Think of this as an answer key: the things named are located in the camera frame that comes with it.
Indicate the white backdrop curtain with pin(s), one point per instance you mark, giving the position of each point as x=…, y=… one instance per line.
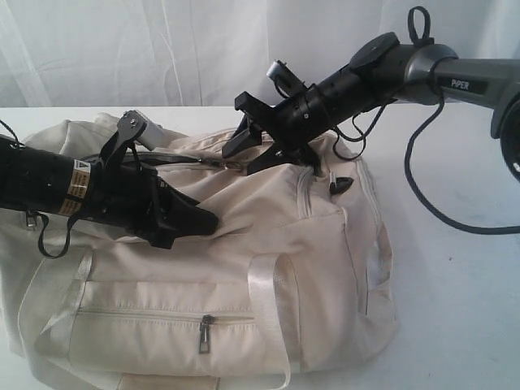
x=177, y=53

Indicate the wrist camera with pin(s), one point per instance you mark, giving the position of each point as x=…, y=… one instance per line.
x=132, y=129
x=286, y=83

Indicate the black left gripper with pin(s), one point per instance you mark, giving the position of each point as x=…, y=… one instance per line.
x=145, y=206

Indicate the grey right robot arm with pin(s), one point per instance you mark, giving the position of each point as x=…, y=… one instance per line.
x=382, y=71

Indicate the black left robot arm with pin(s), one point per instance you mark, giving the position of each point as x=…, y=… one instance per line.
x=36, y=179

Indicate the cream duffel bag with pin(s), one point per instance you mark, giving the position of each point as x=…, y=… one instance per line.
x=297, y=274

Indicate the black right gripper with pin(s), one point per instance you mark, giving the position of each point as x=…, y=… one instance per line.
x=292, y=125

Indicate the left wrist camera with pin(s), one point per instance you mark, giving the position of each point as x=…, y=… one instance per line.
x=132, y=129

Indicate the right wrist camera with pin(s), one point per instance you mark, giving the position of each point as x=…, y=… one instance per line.
x=286, y=83

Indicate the dark front pocket zipper pull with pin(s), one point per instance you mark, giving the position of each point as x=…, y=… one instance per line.
x=205, y=325

